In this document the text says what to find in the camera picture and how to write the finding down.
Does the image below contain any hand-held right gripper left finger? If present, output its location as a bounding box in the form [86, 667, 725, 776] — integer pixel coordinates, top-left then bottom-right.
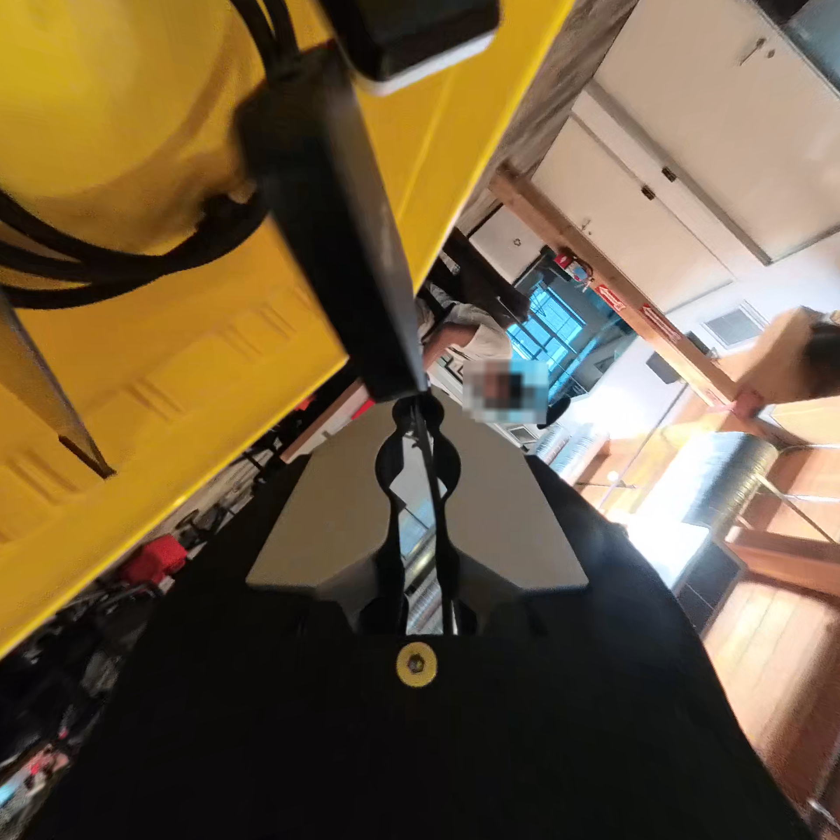
[246, 397, 421, 631]

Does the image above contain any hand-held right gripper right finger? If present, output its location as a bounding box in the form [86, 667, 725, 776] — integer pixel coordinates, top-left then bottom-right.
[423, 394, 589, 627]

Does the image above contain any large yellow plastic bin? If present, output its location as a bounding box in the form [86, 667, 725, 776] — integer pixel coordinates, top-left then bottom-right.
[0, 0, 578, 657]

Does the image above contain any dark hub adapter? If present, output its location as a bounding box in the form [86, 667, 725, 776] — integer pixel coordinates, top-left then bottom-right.
[322, 0, 501, 98]

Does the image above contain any large paned window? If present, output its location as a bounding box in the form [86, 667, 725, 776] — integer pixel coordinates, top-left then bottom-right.
[508, 272, 637, 398]

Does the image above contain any black office chair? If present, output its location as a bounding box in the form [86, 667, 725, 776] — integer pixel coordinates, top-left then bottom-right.
[433, 230, 532, 322]

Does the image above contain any red fire extinguisher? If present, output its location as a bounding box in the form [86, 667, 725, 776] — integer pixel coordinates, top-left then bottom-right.
[554, 246, 597, 284]

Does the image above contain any white recycling bin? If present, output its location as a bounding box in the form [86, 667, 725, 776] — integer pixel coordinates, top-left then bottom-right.
[469, 203, 551, 286]

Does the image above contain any black bin divider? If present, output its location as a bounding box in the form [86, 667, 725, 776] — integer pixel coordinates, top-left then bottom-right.
[235, 42, 431, 403]

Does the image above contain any white door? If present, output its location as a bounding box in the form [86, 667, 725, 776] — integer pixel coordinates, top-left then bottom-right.
[591, 0, 840, 265]
[530, 112, 735, 317]

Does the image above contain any silver air duct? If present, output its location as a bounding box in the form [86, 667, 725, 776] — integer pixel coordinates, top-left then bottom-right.
[682, 430, 783, 527]

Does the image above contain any wooden post with red stickers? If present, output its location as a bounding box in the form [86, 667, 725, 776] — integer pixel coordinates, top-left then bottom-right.
[489, 164, 788, 447]

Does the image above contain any wall vent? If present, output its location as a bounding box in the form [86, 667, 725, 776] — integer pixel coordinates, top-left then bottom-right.
[701, 301, 770, 350]

